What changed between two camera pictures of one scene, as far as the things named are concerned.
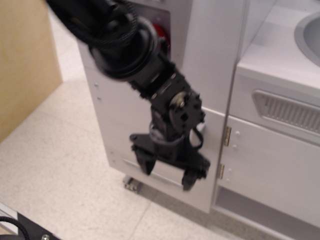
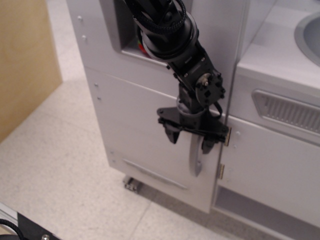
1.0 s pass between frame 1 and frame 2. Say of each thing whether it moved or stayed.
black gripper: moved
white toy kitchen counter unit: stayed
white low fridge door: stayed
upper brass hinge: stayed
